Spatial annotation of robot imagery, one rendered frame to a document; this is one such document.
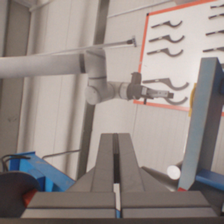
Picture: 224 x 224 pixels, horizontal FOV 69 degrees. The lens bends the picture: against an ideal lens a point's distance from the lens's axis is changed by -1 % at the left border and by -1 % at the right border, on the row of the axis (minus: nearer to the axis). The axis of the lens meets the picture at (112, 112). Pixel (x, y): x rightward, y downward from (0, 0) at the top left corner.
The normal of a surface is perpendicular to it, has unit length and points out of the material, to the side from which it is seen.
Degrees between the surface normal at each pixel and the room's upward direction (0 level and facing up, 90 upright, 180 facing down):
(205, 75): 90
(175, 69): 90
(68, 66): 136
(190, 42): 90
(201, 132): 90
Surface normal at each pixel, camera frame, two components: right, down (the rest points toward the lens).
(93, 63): 0.10, 0.28
